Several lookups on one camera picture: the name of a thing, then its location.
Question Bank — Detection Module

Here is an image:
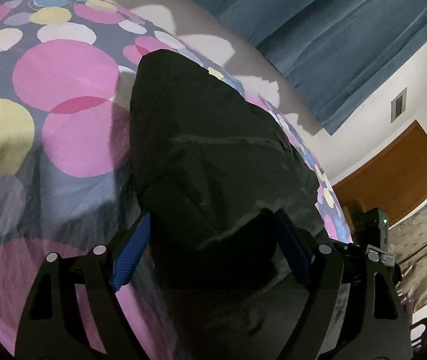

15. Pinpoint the black puffer jacket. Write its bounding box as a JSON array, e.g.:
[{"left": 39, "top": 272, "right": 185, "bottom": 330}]
[{"left": 130, "top": 49, "right": 327, "bottom": 359}]

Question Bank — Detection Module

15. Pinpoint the grey wall vent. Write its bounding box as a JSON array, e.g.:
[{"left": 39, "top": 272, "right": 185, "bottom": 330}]
[{"left": 390, "top": 88, "right": 407, "bottom": 123}]

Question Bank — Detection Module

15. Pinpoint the blue strap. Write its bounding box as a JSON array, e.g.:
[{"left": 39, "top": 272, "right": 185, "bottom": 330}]
[{"left": 110, "top": 213, "right": 152, "bottom": 291}]

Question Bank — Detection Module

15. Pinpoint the blue curtain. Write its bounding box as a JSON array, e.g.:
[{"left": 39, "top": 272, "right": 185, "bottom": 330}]
[{"left": 192, "top": 0, "right": 427, "bottom": 133}]

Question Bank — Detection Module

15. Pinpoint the colourful polka dot bedspread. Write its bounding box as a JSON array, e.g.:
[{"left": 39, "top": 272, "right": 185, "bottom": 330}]
[{"left": 0, "top": 0, "right": 351, "bottom": 353}]

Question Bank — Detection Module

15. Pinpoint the brown wooden door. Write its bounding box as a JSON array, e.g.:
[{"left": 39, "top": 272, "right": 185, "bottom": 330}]
[{"left": 334, "top": 121, "right": 427, "bottom": 225}]

